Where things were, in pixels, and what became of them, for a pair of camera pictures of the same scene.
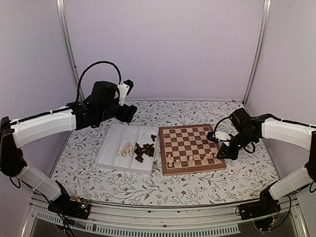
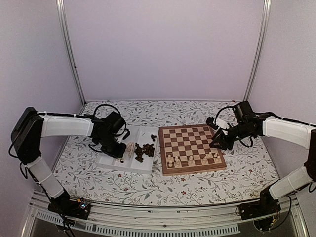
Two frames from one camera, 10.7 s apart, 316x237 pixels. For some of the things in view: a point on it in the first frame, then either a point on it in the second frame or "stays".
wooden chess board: x=186 y=149 stays
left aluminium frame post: x=68 y=41 stays
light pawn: x=190 y=162 stays
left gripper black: x=127 y=114 → x=118 y=154
